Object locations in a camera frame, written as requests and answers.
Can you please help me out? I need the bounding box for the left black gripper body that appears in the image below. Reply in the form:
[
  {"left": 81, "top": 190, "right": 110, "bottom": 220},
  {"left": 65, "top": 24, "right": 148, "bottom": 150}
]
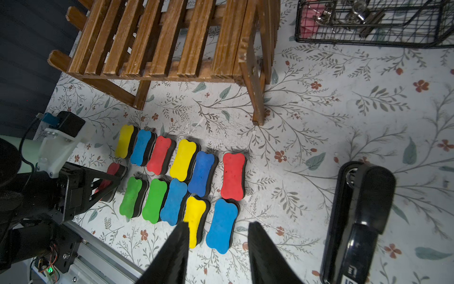
[{"left": 1, "top": 163, "right": 122, "bottom": 224}]

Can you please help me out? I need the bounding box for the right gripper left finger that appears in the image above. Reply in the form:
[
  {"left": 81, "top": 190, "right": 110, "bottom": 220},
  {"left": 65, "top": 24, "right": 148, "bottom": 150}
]
[{"left": 136, "top": 222, "right": 189, "bottom": 284}]

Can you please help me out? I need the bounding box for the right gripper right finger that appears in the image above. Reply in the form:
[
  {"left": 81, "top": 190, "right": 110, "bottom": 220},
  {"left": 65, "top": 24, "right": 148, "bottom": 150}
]
[{"left": 248, "top": 222, "right": 303, "bottom": 284}]

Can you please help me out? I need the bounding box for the blue eraser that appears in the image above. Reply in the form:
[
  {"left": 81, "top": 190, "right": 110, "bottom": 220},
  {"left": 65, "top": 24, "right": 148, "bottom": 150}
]
[
  {"left": 160, "top": 179, "right": 190, "bottom": 226},
  {"left": 130, "top": 130, "right": 157, "bottom": 166},
  {"left": 206, "top": 199, "right": 239, "bottom": 254},
  {"left": 188, "top": 151, "right": 218, "bottom": 198}
]

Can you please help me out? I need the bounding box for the green eraser bottom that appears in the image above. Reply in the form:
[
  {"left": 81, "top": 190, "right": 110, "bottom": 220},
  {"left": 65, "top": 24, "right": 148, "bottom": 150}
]
[
  {"left": 142, "top": 179, "right": 168, "bottom": 224},
  {"left": 119, "top": 177, "right": 149, "bottom": 219}
]

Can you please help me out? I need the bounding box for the yellow eraser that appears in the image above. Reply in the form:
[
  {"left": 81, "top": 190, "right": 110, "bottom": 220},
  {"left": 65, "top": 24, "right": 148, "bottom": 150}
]
[
  {"left": 183, "top": 196, "right": 210, "bottom": 249},
  {"left": 115, "top": 125, "right": 139, "bottom": 159},
  {"left": 169, "top": 139, "right": 199, "bottom": 182}
]

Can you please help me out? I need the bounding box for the red eraser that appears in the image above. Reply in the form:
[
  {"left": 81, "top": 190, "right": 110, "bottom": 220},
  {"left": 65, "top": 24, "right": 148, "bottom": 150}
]
[
  {"left": 95, "top": 162, "right": 127, "bottom": 202},
  {"left": 146, "top": 136, "right": 176, "bottom": 176},
  {"left": 221, "top": 153, "right": 246, "bottom": 201}
]

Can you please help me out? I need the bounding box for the blue eraser top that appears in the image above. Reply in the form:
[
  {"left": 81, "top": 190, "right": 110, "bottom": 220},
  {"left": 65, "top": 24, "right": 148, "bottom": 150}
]
[
  {"left": 188, "top": 151, "right": 218, "bottom": 198},
  {"left": 130, "top": 130, "right": 157, "bottom": 166}
]

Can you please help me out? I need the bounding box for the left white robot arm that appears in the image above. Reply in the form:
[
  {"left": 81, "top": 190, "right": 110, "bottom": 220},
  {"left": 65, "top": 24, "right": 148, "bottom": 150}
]
[{"left": 1, "top": 140, "right": 127, "bottom": 273}]

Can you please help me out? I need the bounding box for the wooden two-tier shelf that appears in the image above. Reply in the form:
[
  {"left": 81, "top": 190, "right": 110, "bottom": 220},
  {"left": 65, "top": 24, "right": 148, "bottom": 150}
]
[{"left": 47, "top": 0, "right": 280, "bottom": 125}]

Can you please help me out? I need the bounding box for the pink grid notebook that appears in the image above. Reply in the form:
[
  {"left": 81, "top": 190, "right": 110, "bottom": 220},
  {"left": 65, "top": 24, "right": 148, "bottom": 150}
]
[{"left": 300, "top": 4, "right": 325, "bottom": 39}]

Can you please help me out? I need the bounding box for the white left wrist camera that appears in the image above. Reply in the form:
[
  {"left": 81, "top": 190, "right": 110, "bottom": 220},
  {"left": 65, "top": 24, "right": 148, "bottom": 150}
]
[{"left": 36, "top": 111, "right": 95, "bottom": 179}]

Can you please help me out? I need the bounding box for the black wire desk organizer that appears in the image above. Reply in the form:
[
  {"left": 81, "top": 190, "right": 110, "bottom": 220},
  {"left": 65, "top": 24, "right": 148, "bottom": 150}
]
[{"left": 294, "top": 0, "right": 454, "bottom": 49}]

